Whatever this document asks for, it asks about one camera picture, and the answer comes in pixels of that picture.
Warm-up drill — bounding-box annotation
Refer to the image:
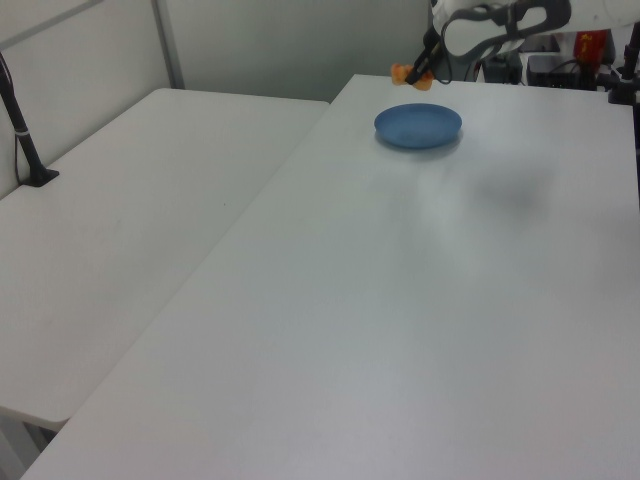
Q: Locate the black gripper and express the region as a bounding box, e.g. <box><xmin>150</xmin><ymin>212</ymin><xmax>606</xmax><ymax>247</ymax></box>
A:
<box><xmin>405</xmin><ymin>27</ymin><xmax>446</xmax><ymax>85</ymax></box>

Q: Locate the orange bread loaf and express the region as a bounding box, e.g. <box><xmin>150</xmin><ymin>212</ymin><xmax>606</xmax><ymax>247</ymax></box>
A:
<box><xmin>390</xmin><ymin>61</ymin><xmax>434</xmax><ymax>93</ymax></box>

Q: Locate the blue round plate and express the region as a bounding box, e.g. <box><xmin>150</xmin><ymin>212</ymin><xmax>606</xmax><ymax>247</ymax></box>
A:
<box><xmin>373</xmin><ymin>101</ymin><xmax>464</xmax><ymax>152</ymax></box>

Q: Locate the black electronic equipment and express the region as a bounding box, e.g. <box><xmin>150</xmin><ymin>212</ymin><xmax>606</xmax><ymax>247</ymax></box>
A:
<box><xmin>481</xmin><ymin>53</ymin><xmax>522</xmax><ymax>84</ymax></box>

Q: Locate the black box computer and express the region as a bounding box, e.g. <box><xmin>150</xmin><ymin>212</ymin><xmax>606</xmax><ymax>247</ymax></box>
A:
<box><xmin>526</xmin><ymin>53</ymin><xmax>586</xmax><ymax>89</ymax></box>

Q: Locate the red drink bottle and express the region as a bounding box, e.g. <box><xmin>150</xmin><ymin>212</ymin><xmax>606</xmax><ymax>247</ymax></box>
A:
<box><xmin>574</xmin><ymin>29</ymin><xmax>609</xmax><ymax>67</ymax></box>

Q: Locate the white side table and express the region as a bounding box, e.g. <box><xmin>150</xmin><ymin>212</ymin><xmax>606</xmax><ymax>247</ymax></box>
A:
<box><xmin>0</xmin><ymin>87</ymin><xmax>331</xmax><ymax>432</ymax></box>

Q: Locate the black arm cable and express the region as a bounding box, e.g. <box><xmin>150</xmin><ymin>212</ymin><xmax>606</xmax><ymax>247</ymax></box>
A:
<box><xmin>438</xmin><ymin>19</ymin><xmax>454</xmax><ymax>86</ymax></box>

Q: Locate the black camera stand clamp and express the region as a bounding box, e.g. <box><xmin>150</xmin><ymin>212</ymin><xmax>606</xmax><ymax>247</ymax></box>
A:
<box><xmin>606</xmin><ymin>22</ymin><xmax>640</xmax><ymax>107</ymax></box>

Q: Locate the grey partition post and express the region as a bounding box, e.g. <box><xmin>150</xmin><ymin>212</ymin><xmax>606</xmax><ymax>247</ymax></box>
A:
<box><xmin>152</xmin><ymin>0</ymin><xmax>185</xmax><ymax>92</ymax></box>

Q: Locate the black camera pole with base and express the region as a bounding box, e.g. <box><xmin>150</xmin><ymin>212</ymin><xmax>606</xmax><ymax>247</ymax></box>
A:
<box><xmin>0</xmin><ymin>49</ymin><xmax>61</xmax><ymax>189</ymax></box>

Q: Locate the thin cable along pole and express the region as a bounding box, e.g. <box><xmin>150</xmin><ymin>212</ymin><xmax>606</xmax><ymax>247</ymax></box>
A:
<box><xmin>13</xmin><ymin>132</ymin><xmax>25</xmax><ymax>185</ymax></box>

